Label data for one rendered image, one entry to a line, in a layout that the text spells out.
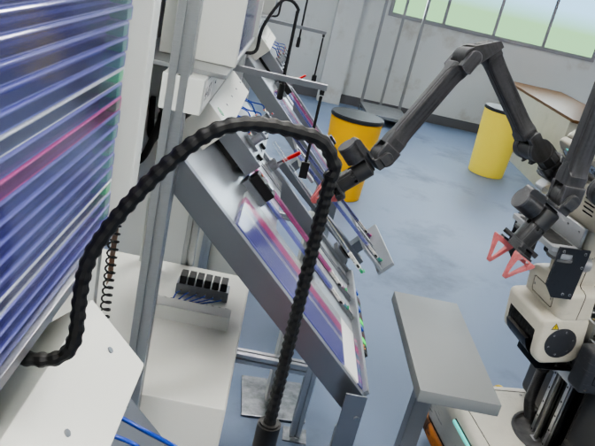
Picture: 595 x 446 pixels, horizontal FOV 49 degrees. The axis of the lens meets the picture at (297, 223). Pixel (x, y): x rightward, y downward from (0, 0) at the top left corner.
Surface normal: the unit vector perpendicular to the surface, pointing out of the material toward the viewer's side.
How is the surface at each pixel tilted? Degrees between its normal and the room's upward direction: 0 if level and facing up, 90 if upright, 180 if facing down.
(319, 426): 0
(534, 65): 90
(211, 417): 90
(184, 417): 90
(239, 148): 90
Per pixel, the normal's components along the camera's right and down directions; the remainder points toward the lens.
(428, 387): 0.22, -0.91
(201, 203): -0.02, 0.37
